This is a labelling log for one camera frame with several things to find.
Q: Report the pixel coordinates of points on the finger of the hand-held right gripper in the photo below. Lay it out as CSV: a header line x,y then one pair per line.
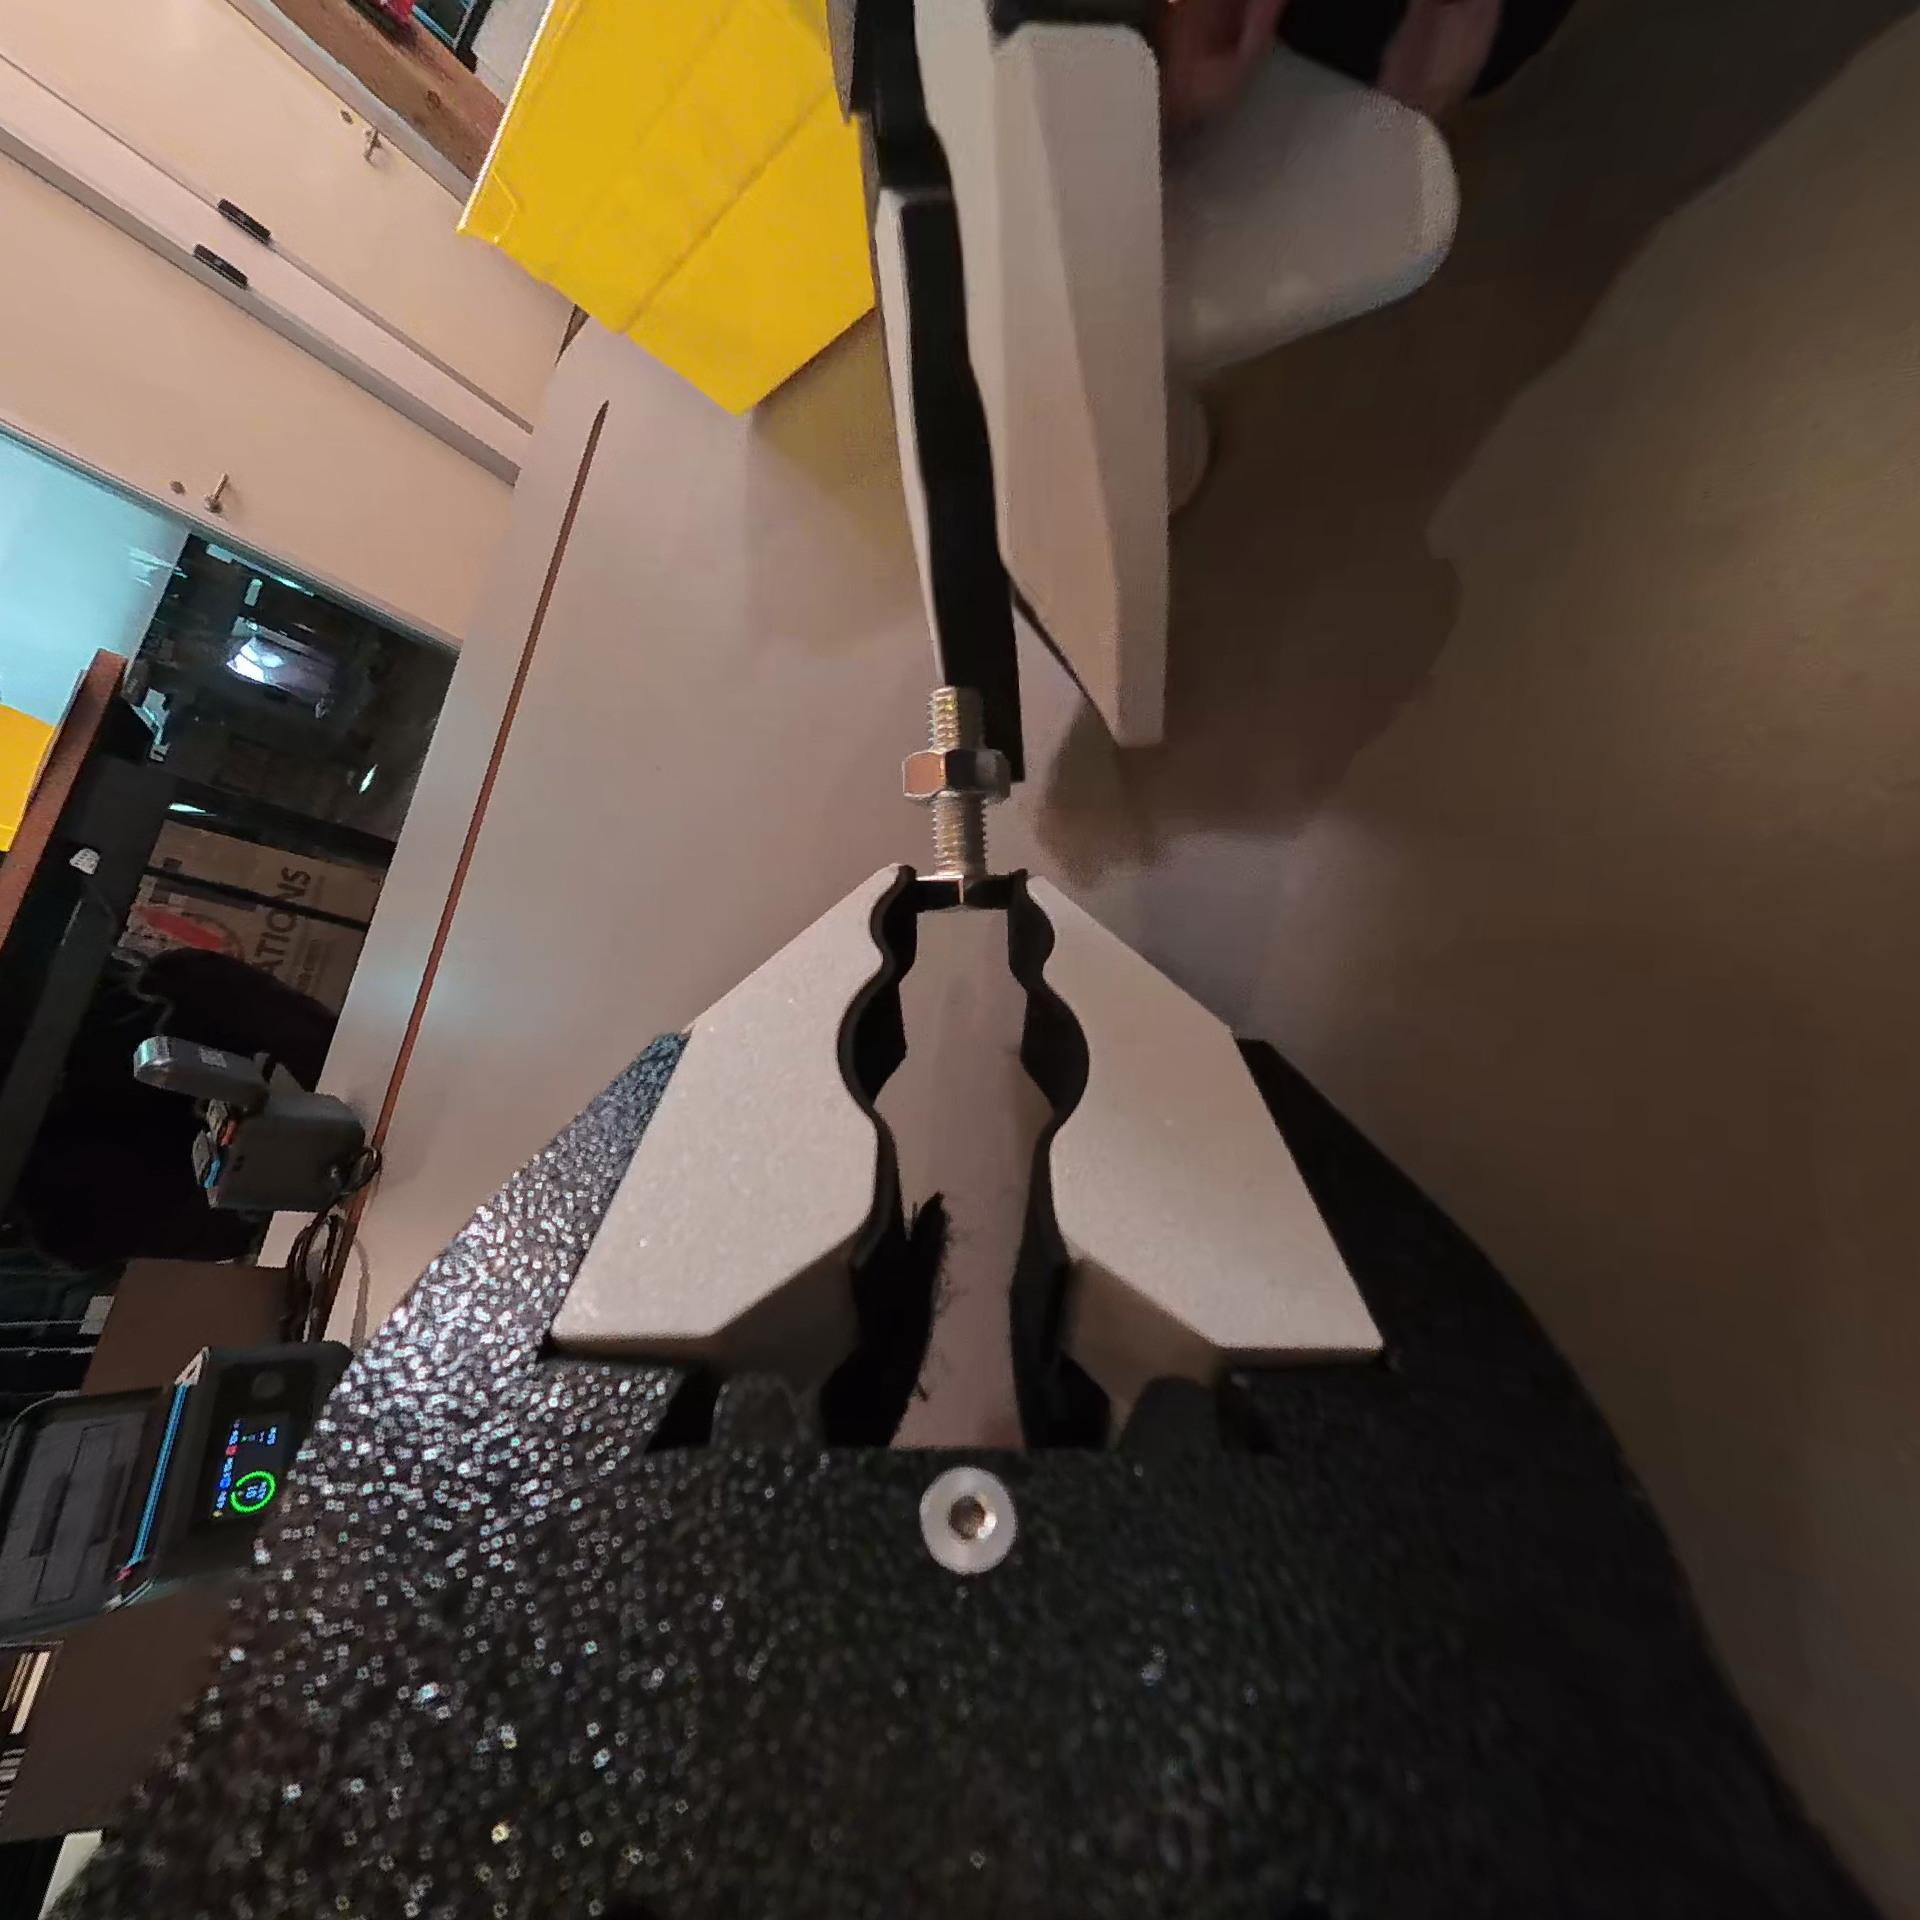
x,y
1079,375
960,494

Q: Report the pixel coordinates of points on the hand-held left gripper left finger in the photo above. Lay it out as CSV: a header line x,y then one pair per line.
x,y
733,1184

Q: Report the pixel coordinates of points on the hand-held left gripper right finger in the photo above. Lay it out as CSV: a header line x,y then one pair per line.
x,y
1201,1201

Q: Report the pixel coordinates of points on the silver hex nut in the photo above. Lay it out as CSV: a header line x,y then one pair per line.
x,y
945,772

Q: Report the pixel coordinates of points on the silver bolt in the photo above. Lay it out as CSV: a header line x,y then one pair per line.
x,y
956,839

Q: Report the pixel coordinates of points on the person's right hand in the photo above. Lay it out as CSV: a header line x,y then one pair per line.
x,y
1224,59

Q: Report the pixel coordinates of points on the grey charger device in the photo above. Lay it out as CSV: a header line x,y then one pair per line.
x,y
283,1140

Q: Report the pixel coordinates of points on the printed cardboard box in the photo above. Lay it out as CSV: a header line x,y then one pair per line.
x,y
253,892

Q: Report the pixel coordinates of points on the black office chair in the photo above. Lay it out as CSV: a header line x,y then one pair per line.
x,y
105,1079

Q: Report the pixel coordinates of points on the black power station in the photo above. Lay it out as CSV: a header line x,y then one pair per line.
x,y
149,1483

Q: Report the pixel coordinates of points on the white door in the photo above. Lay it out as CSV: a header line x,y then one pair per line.
x,y
224,105
224,388

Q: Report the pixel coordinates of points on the dark table with wooden edge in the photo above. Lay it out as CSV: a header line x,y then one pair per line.
x,y
89,705

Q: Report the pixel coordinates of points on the small yellow plastic bin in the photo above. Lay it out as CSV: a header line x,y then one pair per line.
x,y
24,764

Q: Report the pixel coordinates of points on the glass partition window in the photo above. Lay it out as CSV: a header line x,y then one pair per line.
x,y
89,570

